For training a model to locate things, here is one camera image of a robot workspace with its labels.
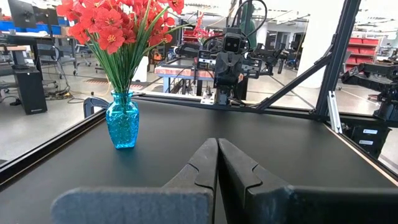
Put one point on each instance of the blue storage bin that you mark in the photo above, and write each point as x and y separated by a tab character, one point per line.
46	29

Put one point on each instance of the blue glass vase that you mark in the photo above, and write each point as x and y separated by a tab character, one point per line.
122	124

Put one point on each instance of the red background flower bunch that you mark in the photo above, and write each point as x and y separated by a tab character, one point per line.
202	31

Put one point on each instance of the black background robot arm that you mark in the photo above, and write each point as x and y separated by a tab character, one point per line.
267	54
385	74
186	49

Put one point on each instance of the black control box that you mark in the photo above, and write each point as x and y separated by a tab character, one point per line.
367	151

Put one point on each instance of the red storage bin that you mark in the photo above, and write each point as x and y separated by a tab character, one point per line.
190	35

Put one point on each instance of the person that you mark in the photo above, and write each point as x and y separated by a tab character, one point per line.
252	37

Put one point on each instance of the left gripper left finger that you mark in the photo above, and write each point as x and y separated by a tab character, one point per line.
186	205

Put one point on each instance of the black aluminium rig frame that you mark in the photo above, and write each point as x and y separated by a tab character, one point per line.
340	46

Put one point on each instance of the orange tool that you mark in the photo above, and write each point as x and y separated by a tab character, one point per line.
158	56

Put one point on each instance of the black computer tower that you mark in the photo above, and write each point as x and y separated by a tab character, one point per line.
31	93

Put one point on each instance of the white metal bracket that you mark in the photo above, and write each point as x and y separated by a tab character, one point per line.
334	112

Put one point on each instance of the black computer monitor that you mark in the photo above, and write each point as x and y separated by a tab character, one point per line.
46	17
21	14

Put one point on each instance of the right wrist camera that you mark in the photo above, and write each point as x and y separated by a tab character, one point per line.
232	43

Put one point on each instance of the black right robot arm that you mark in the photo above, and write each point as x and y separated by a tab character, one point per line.
225	96

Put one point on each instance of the silver mounting bracket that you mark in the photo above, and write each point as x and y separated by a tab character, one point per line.
207	99

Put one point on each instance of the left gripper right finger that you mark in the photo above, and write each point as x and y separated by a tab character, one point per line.
264	199

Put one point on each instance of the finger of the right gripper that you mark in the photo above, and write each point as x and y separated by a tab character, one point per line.
222	65
237	65

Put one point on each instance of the white waste bin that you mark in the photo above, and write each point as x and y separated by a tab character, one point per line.
141	70

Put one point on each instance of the wooden top workbench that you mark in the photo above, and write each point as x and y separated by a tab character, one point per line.
177	72

